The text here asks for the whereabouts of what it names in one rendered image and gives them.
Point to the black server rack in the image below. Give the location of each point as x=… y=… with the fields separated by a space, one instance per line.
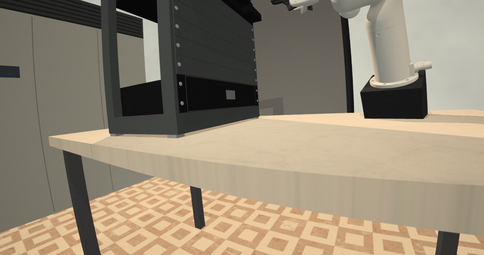
x=207 y=67

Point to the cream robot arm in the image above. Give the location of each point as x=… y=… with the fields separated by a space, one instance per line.
x=388 y=42

